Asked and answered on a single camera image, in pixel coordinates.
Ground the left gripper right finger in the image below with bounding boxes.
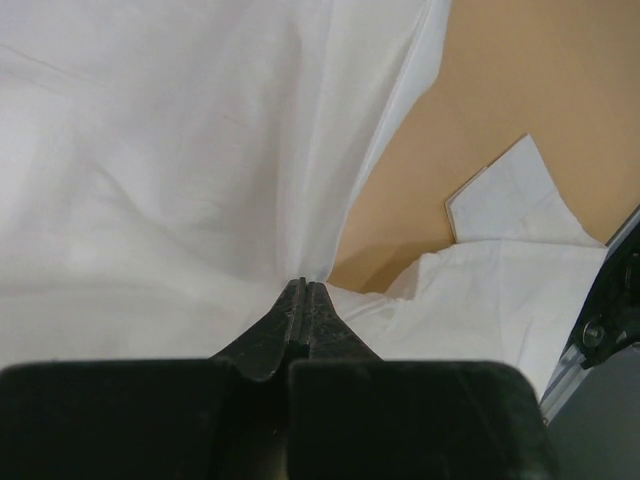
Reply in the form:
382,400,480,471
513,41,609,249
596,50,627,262
287,282,559,479

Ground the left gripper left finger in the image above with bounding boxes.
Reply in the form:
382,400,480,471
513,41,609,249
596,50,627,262
1,279,306,479

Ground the white long sleeve shirt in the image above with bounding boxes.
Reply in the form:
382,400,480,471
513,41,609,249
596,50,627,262
1,1,606,392

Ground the aluminium front rail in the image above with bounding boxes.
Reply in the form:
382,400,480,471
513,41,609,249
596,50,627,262
540,210,639,424

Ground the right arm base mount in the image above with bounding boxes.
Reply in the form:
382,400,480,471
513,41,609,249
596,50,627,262
571,227,639,370

